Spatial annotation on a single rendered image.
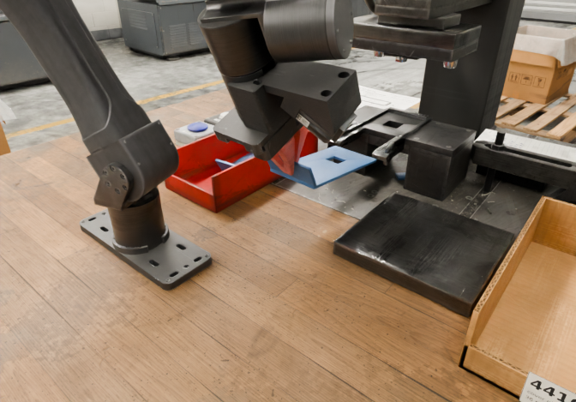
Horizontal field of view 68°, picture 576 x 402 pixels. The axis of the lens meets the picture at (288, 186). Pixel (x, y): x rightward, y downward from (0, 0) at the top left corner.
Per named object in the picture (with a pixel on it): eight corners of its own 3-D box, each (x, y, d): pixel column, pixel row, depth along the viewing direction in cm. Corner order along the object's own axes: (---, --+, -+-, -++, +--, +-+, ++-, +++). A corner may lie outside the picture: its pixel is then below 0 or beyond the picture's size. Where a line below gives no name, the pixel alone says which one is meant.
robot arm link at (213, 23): (298, 48, 41) (279, -25, 36) (280, 85, 37) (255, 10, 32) (235, 52, 43) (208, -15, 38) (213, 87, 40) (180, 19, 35)
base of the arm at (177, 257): (113, 159, 60) (63, 177, 55) (209, 207, 49) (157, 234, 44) (123, 207, 64) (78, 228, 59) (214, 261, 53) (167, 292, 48)
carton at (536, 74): (509, 78, 412) (523, 22, 388) (579, 92, 373) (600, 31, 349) (476, 92, 372) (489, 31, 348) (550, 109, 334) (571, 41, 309)
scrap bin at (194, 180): (165, 188, 69) (159, 153, 66) (269, 141, 86) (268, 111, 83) (216, 213, 62) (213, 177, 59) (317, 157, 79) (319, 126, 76)
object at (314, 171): (262, 173, 52) (263, 151, 51) (335, 147, 63) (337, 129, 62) (306, 192, 48) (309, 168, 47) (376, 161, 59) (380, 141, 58)
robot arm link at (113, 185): (174, 138, 52) (136, 131, 54) (125, 168, 45) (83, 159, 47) (181, 183, 55) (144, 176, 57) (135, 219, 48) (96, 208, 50)
